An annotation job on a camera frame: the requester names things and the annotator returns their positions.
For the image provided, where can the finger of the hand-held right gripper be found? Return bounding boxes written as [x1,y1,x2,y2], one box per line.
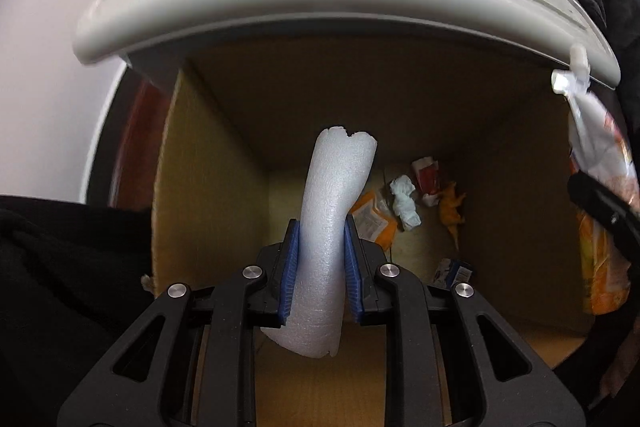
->
[567,171,640,260]

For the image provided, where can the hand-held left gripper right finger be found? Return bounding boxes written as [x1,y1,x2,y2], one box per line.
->
[342,214,587,427]

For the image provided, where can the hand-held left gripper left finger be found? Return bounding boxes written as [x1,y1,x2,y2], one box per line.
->
[56,218,301,427]

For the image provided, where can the orange and white package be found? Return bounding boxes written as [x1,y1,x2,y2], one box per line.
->
[350,189,398,250]

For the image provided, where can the clear orange plastic bag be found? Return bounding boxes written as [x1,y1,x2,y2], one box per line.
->
[550,46,640,315]

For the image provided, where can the white foam tube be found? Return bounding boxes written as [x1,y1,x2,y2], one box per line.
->
[260,125,377,359]

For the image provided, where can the white tissue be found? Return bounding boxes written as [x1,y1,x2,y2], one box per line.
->
[389,175,422,232]

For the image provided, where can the orange toy dinosaur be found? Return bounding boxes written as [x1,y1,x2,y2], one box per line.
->
[438,181,468,250]

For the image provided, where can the red and white wrapper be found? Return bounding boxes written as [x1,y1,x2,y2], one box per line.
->
[411,157,442,206]

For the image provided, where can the cardboard box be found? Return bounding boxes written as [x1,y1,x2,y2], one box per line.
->
[150,37,606,427]

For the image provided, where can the small blue and white carton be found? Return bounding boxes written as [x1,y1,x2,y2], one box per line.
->
[431,257,474,290]

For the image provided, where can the black cloth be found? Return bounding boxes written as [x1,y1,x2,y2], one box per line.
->
[0,194,153,427]

